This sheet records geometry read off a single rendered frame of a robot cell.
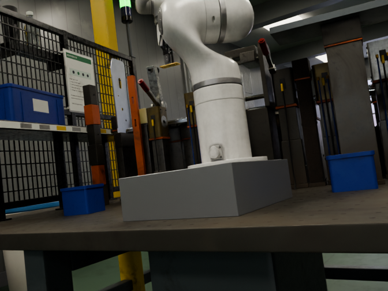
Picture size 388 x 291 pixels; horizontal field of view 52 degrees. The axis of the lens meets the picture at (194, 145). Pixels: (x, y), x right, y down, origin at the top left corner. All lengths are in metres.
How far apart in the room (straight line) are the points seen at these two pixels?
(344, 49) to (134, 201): 0.69
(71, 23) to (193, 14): 4.10
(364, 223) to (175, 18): 0.61
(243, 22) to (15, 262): 2.88
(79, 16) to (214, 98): 4.30
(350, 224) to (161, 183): 0.42
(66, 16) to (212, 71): 4.14
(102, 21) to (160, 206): 1.81
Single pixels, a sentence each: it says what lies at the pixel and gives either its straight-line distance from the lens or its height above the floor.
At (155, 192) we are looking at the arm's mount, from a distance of 0.86.
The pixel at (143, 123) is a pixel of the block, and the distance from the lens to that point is 1.60.
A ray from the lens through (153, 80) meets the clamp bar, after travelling 1.57.
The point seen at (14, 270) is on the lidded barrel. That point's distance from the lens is 3.54.
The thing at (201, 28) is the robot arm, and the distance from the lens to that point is 0.97.
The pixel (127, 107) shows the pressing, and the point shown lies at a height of 1.12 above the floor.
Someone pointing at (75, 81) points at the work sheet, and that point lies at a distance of 2.08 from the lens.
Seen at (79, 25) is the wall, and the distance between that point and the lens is 5.09.
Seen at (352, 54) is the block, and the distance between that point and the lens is 1.17.
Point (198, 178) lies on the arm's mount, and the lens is 0.79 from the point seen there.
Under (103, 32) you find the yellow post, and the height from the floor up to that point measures 1.67.
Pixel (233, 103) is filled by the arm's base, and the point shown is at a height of 0.93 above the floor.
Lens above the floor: 0.79
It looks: 4 degrees up
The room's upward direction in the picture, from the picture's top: 7 degrees counter-clockwise
